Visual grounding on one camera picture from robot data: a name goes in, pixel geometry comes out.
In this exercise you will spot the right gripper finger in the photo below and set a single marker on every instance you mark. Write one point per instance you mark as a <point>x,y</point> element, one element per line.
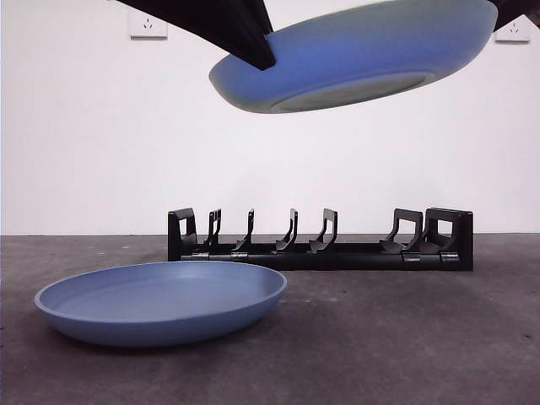
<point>516,8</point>

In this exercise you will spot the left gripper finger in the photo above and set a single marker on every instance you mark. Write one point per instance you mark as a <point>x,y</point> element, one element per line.
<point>211,34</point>
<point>236,17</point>

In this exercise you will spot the pale green round plate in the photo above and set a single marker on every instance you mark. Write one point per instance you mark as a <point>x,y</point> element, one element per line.
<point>358,55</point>

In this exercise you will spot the blue round plate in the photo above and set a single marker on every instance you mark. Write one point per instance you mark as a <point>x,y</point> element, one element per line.
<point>160,308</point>

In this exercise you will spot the black plastic plate rack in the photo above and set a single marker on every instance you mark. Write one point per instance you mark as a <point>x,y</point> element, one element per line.
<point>337,261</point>

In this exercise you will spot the white wall socket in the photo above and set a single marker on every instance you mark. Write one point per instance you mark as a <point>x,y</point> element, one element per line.
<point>145,31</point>
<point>512,34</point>

